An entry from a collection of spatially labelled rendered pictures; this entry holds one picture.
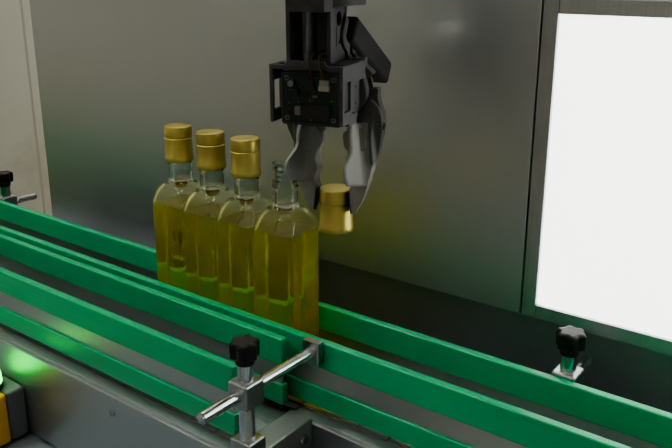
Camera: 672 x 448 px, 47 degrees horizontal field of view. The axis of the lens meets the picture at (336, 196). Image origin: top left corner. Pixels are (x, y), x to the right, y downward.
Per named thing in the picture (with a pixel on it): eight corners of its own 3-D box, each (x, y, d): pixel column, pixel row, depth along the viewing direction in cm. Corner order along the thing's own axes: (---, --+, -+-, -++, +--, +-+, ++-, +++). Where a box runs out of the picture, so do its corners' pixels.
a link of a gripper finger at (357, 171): (333, 227, 73) (318, 130, 71) (355, 209, 78) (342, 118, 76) (364, 226, 71) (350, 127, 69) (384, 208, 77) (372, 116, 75)
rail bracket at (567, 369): (598, 432, 82) (611, 316, 78) (574, 464, 77) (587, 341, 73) (561, 419, 85) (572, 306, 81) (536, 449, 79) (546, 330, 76)
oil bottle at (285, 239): (321, 372, 94) (320, 202, 88) (292, 392, 89) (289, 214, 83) (285, 358, 97) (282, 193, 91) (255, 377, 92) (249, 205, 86)
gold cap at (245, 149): (268, 174, 90) (267, 136, 89) (247, 180, 87) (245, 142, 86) (245, 169, 92) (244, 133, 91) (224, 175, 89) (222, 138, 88)
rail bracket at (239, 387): (327, 411, 85) (326, 305, 81) (215, 491, 72) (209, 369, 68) (305, 402, 86) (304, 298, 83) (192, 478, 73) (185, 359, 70)
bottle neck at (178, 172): (197, 178, 97) (195, 140, 96) (179, 183, 95) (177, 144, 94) (181, 174, 99) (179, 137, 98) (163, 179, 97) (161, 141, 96)
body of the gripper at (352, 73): (267, 128, 71) (263, -9, 67) (305, 112, 78) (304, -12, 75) (346, 135, 68) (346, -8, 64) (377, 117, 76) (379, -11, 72)
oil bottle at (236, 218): (284, 358, 97) (281, 193, 91) (254, 376, 93) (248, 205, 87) (251, 345, 100) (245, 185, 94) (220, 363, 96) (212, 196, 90)
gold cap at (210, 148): (232, 166, 93) (231, 130, 92) (211, 172, 91) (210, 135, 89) (211, 162, 95) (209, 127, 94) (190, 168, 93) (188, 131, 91)
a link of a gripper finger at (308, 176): (267, 214, 75) (278, 122, 72) (292, 197, 80) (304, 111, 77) (296, 222, 74) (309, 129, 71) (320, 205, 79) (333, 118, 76)
